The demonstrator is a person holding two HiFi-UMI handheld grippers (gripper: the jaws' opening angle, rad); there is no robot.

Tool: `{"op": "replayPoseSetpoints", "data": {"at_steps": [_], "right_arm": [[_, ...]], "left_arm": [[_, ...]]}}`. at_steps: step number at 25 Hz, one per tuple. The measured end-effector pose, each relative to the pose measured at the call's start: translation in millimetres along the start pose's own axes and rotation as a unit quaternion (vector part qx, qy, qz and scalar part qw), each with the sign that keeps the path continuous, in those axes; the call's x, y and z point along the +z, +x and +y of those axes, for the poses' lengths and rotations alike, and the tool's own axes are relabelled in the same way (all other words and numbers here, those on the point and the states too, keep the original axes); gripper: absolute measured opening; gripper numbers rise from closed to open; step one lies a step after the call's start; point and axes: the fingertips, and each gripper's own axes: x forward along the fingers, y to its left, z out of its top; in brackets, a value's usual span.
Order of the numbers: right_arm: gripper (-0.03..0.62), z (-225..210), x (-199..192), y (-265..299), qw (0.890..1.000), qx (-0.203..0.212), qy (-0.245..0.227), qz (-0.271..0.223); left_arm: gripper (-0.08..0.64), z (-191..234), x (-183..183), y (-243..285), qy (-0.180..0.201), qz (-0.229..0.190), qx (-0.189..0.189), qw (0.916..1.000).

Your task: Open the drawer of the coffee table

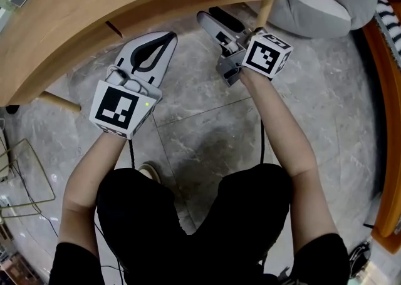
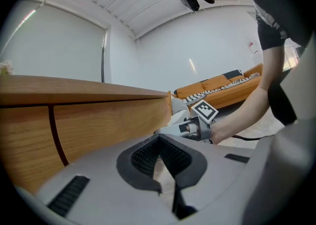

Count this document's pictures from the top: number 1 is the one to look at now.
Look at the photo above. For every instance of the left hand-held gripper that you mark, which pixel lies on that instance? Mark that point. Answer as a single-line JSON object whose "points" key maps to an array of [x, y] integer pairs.
{"points": [[116, 111]]}

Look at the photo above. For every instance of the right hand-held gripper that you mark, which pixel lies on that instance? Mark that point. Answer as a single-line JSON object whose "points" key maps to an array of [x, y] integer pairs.
{"points": [[263, 58]]}

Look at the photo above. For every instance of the person's left forearm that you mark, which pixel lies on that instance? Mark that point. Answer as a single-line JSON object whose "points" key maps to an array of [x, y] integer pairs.
{"points": [[94, 168]]}

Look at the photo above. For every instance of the person's right forearm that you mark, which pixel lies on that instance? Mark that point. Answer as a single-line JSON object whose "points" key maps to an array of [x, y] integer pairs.
{"points": [[279, 121]]}

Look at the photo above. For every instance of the wooden coffee table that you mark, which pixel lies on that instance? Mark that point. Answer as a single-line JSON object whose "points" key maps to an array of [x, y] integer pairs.
{"points": [[94, 2]]}

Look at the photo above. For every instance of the grey white beanbag chair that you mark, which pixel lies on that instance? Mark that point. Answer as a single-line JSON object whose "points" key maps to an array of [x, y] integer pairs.
{"points": [[313, 14]]}

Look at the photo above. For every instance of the person's left shoe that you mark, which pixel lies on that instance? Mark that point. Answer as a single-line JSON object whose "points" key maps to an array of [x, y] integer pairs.
{"points": [[150, 171]]}

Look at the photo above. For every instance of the small glass vase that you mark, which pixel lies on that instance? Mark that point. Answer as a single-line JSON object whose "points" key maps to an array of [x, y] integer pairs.
{"points": [[4, 5]]}

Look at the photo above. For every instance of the black white striped blanket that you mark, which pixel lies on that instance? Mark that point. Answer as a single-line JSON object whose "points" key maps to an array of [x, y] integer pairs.
{"points": [[390, 23]]}

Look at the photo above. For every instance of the person's black trousers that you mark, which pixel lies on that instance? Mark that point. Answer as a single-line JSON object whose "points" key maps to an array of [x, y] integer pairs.
{"points": [[150, 230]]}

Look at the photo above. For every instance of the person's black shirt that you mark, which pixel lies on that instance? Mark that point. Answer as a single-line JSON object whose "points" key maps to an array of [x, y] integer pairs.
{"points": [[72, 265]]}

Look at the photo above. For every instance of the orange sofa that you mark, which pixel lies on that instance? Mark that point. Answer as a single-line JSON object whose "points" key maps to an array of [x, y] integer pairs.
{"points": [[387, 183]]}

